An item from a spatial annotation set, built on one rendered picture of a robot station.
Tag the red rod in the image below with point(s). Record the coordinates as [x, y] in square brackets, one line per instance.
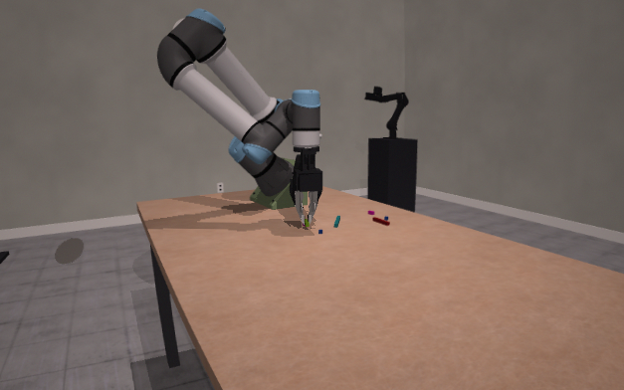
[381, 221]

